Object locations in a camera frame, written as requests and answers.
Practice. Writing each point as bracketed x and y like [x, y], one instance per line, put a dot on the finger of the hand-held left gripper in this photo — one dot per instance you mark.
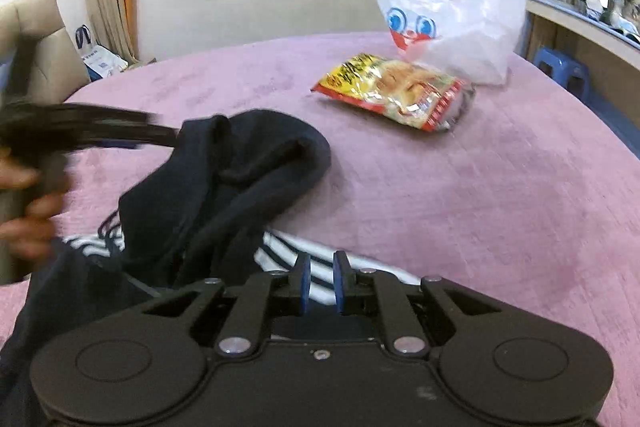
[90, 114]
[145, 138]

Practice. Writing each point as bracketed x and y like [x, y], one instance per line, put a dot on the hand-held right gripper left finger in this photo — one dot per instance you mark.
[303, 283]

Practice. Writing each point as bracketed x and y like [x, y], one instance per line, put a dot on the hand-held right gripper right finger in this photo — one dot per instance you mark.
[341, 283]

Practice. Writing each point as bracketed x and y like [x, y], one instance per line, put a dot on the black white striped garment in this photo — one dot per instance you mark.
[287, 254]

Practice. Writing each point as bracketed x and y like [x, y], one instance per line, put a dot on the dark navy garment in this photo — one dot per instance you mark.
[220, 187]

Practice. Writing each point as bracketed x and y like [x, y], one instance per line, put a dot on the person's left hand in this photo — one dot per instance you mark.
[27, 234]

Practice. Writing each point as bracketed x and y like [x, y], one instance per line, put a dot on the white blue paper bag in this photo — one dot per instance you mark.
[102, 57]

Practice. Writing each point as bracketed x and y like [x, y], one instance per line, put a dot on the beige padded headboard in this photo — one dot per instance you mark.
[40, 52]

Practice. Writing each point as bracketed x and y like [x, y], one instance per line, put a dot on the purple bed blanket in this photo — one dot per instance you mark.
[450, 207]

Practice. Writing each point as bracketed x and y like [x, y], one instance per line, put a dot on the yellow red snack packet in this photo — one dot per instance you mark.
[395, 89]

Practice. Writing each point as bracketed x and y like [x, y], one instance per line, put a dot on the white printed plastic bag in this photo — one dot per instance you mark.
[465, 22]

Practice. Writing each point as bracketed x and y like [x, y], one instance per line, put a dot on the blue plastic stool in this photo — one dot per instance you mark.
[560, 64]

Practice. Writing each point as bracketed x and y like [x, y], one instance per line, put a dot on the white desk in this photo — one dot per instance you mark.
[590, 42]

